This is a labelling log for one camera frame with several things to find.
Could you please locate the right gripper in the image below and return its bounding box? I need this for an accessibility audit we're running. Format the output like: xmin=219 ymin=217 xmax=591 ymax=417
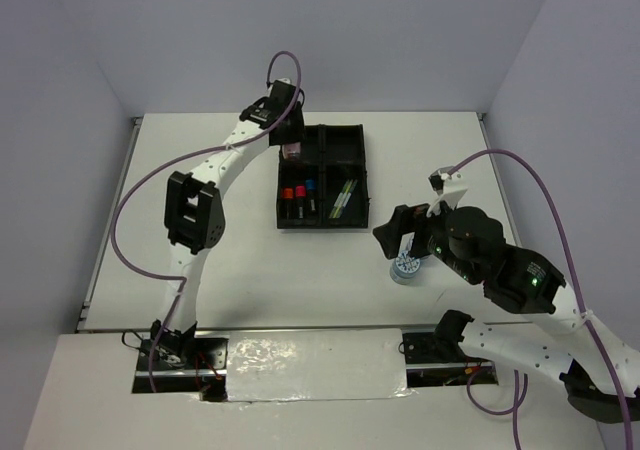
xmin=370 ymin=192 xmax=478 ymax=282

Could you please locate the pink bottle of pens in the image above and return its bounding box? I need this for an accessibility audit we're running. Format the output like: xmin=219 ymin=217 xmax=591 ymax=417
xmin=281 ymin=142 xmax=302 ymax=161

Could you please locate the blue slim pen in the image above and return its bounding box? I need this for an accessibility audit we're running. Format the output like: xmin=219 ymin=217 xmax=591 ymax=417
xmin=343 ymin=180 xmax=358 ymax=207

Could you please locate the green slim pen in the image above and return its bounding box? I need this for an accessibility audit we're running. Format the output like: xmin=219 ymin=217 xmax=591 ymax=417
xmin=338 ymin=179 xmax=353 ymax=207

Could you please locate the blue tip black highlighter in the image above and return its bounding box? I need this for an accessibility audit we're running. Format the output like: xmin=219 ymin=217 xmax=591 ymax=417
xmin=306 ymin=190 xmax=317 ymax=215

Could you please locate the pink tip black highlighter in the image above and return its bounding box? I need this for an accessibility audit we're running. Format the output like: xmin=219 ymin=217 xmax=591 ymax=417
xmin=295 ymin=197 xmax=306 ymax=220

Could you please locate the orange tip black highlighter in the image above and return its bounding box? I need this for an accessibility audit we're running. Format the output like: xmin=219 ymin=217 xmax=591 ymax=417
xmin=282 ymin=199 xmax=295 ymax=220

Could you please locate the pink highlighter cap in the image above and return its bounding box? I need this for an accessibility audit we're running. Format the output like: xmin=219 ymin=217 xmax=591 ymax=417
xmin=295 ymin=185 xmax=306 ymax=199

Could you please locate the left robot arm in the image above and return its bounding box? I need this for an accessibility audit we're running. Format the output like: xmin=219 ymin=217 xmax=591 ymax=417
xmin=150 ymin=79 xmax=305 ymax=369

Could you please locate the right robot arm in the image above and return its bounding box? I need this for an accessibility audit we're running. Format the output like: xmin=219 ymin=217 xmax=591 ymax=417
xmin=373 ymin=205 xmax=639 ymax=424

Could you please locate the black compartment tray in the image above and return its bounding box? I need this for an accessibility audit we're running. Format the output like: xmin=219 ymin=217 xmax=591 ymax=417
xmin=276 ymin=124 xmax=370 ymax=230

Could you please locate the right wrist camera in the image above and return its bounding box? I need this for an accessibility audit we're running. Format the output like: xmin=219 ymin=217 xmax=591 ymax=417
xmin=427 ymin=167 xmax=468 ymax=217

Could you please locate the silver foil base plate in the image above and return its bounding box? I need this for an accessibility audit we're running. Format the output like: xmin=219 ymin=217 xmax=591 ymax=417
xmin=226 ymin=329 xmax=411 ymax=402

